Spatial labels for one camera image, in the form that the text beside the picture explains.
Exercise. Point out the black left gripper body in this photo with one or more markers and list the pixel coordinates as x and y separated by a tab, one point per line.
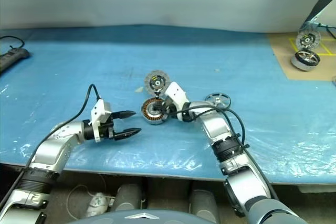
107	130

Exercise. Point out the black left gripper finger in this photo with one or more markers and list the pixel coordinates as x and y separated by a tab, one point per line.
123	115
127	133

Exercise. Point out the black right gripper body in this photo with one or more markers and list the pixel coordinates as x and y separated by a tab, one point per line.
169	107

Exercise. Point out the motor housing with copper windings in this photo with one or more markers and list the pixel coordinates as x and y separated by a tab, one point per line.
151	115

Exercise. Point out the round silver motor lid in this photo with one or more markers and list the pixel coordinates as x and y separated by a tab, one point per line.
157	82

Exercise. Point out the silver spoked rotor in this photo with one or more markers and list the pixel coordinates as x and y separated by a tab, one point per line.
218	100

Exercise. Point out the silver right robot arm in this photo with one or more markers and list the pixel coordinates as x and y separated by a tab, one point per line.
231	142

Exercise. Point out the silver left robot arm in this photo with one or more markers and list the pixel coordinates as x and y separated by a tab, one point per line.
50	148

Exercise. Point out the spare motor housing with rotor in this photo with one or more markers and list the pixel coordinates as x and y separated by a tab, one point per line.
305	61

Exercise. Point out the spare round motor lid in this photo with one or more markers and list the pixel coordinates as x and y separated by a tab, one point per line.
307	40

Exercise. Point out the blue plastic table sheet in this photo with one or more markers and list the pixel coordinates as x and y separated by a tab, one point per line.
78	72

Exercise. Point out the dark rounded grey shape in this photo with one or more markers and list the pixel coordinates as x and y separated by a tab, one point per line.
129	197
203	204

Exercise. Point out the grey robot torso with emblem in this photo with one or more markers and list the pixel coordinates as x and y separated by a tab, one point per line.
136	217

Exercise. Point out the black power strip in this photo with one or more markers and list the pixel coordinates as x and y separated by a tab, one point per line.
13	57

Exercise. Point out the brown cardboard sheet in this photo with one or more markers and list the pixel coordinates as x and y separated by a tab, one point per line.
288	61

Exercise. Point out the dark grey slanted stand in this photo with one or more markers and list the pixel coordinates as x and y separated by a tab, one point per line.
324	1

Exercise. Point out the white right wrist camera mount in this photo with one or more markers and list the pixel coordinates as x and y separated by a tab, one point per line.
176	94

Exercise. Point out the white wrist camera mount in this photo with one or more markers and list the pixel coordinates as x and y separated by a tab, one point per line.
176	94
100	111

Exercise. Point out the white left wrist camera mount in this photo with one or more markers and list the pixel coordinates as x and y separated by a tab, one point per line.
100	111

